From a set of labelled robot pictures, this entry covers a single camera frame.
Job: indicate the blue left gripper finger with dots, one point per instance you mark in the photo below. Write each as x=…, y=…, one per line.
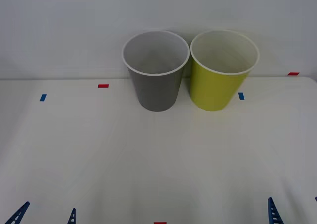
x=16, y=215
x=72, y=218

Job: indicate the yellow-green plastic waste bin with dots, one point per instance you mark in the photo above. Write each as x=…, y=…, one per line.
x=213, y=90

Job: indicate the grey plastic waste bin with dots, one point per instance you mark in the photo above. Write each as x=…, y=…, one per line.
x=156, y=92

